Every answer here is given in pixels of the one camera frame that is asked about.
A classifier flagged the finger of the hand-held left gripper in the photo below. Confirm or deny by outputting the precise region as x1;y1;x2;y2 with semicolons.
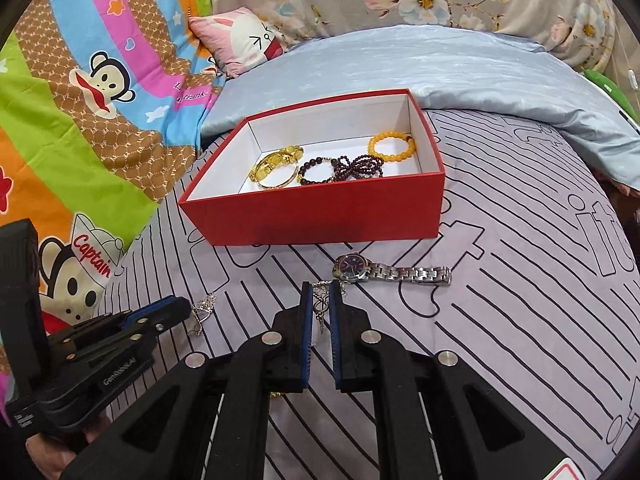
65;305;192;366
50;297;189;344

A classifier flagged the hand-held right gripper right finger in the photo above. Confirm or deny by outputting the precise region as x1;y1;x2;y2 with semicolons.
328;286;565;480

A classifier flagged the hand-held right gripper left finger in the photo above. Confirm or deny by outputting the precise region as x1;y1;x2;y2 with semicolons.
60;281;314;480

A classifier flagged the silver pendant necklace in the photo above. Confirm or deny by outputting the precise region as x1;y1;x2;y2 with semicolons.
312;280;351;333
189;292;218;338

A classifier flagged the silver metal wristwatch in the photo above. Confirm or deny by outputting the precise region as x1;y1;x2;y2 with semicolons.
332;253;452;287

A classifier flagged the red cardboard box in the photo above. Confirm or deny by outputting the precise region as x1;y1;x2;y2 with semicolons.
177;88;447;247

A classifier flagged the dark bead bracelet gold charm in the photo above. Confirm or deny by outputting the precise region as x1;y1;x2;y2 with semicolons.
297;156;337;186

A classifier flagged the garnet multi-strand bead bracelet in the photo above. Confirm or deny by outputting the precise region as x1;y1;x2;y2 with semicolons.
332;154;386;181

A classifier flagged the clear yellow crystal bracelet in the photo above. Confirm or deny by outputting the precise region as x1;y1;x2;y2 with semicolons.
248;145;306;183

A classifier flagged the opaque yellow bead bracelet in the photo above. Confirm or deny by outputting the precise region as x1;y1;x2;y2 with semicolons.
367;131;417;162

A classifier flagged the person's left hand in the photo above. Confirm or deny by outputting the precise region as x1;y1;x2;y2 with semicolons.
22;417;108;480

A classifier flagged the cartoon monkey printed blanket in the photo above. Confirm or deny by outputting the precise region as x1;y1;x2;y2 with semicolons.
0;0;228;411

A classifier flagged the red edged white object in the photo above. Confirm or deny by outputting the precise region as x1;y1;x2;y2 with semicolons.
542;456;591;480

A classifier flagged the pink rabbit pillow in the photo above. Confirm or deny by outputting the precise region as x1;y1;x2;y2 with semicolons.
188;7;291;79

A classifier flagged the light blue pillow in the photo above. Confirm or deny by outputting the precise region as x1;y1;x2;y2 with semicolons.
200;25;640;186

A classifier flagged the green plush object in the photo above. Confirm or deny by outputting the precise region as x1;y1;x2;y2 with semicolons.
582;67;640;126

